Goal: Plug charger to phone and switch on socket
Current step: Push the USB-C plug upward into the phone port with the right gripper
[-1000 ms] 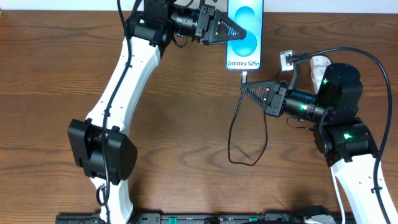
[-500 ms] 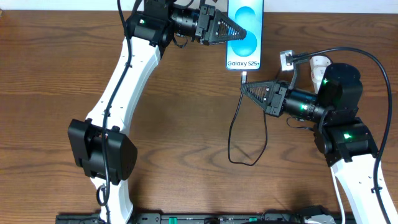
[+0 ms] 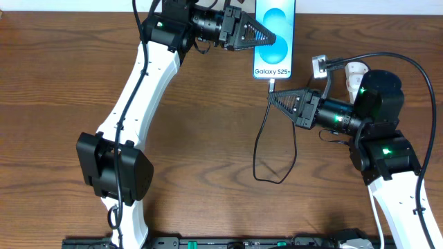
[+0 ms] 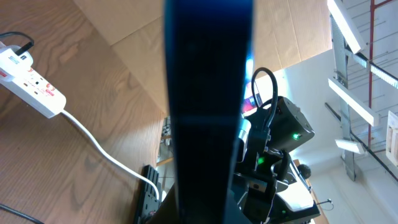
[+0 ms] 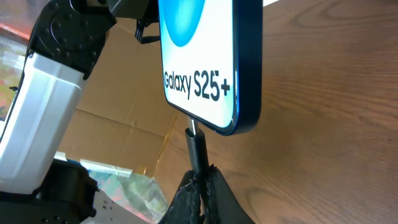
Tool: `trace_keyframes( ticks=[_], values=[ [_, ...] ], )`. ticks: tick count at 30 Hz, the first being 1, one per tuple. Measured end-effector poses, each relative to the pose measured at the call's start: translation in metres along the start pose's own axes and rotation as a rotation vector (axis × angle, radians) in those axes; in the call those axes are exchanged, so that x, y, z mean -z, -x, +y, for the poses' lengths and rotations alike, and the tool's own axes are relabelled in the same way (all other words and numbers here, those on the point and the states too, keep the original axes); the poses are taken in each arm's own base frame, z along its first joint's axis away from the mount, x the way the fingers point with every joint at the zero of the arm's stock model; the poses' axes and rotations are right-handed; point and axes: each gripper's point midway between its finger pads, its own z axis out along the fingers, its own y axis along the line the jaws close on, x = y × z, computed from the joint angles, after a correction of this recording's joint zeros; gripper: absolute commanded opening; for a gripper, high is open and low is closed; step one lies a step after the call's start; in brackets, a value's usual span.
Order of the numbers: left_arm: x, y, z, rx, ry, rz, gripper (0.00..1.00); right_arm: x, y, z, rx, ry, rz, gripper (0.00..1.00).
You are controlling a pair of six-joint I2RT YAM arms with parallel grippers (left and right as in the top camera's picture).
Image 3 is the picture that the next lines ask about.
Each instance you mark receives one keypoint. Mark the white power strip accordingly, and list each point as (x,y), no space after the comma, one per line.
(353,85)

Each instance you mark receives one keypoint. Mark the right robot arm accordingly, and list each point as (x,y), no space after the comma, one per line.
(385,158)

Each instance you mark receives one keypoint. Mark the blue screen Galaxy smartphone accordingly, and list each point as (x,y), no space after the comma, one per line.
(275,61)

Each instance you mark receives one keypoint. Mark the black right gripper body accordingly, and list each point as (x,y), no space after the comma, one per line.
(308,109)

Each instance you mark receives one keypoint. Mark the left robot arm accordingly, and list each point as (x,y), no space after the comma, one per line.
(112,159)

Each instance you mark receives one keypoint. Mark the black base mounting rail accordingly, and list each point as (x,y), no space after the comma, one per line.
(297,242)

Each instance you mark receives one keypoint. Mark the white USB charger adapter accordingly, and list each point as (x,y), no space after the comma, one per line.
(356,68)

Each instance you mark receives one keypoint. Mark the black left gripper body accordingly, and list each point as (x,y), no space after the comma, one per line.
(230,28)

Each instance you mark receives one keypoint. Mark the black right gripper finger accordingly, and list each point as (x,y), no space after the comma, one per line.
(290,102)
(329,83)

